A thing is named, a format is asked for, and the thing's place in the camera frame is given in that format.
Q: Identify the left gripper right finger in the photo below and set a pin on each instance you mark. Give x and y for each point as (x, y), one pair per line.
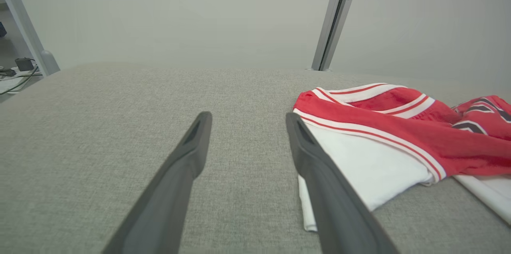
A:
(339, 222)

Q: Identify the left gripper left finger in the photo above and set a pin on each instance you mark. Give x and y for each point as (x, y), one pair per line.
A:
(159, 214)

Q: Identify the red white sports jersey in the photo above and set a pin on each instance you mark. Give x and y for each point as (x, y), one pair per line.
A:
(399, 126)

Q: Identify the red shorts white stripe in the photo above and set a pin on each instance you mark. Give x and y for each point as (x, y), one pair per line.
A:
(487, 118)

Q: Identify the white power strip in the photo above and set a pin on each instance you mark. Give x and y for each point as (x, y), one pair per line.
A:
(12, 84)

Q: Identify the black power adapter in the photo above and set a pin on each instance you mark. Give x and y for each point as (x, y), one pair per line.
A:
(24, 64)

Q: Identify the grey metal stand leg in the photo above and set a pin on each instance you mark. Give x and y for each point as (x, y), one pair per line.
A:
(24, 26)

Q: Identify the grey metal partition post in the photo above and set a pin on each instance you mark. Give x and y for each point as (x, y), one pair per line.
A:
(333, 6)

